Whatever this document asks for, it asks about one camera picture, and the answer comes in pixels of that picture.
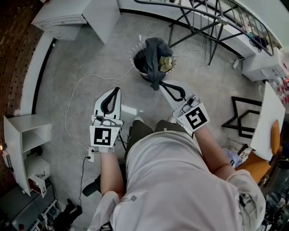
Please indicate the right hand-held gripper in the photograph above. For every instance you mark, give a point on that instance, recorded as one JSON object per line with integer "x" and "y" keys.
{"x": 195, "y": 118}

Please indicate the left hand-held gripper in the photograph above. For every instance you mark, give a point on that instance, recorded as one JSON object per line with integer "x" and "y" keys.
{"x": 103, "y": 136}

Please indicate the cream yellow clothes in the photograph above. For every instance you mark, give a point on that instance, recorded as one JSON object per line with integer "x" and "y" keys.
{"x": 166, "y": 64}

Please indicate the dark grey garment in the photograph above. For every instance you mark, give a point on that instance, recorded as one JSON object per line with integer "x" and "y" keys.
{"x": 151, "y": 56}

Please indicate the grey metal drying rack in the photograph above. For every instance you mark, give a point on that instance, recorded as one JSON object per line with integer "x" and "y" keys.
{"x": 220, "y": 20}

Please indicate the person's right forearm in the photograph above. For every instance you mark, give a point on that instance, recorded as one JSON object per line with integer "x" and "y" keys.
{"x": 210, "y": 153}

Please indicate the person's left forearm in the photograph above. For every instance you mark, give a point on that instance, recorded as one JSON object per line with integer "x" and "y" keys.
{"x": 110, "y": 171}

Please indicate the person's right white shoe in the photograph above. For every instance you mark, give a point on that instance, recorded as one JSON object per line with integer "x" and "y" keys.
{"x": 171, "y": 119}

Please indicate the person's white shoe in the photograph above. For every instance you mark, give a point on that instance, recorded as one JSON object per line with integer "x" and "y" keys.
{"x": 171, "y": 119}
{"x": 138, "y": 118}

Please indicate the person's left white shoe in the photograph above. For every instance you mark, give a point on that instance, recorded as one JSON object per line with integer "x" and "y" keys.
{"x": 138, "y": 118}

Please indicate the person's olive green shorts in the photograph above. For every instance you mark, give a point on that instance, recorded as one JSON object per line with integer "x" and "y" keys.
{"x": 140, "y": 130}

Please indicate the white wristband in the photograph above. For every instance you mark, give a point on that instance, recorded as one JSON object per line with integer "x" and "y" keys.
{"x": 106, "y": 150}

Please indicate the white black laundry basket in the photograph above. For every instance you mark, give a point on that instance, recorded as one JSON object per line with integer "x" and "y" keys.
{"x": 140, "y": 64}

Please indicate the white power strip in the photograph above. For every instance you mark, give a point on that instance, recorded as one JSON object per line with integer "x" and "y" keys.
{"x": 91, "y": 154}
{"x": 235, "y": 63}

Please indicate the pale blue plastic bag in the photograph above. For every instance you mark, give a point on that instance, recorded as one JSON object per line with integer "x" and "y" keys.
{"x": 232, "y": 155}

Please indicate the person's white shirt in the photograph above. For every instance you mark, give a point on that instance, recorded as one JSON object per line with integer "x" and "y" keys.
{"x": 169, "y": 180}

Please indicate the white table black legs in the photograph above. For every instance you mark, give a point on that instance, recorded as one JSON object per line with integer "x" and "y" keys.
{"x": 268, "y": 117}

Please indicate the dark purple bag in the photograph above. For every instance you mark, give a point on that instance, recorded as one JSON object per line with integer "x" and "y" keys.
{"x": 259, "y": 41}

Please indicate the white open shelf unit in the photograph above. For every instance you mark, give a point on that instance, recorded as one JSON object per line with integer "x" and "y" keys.
{"x": 13, "y": 139}

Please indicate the orange cushion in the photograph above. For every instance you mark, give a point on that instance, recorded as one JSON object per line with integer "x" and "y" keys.
{"x": 276, "y": 135}
{"x": 253, "y": 164}

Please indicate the red white box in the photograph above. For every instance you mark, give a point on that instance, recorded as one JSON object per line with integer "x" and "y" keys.
{"x": 37, "y": 187}

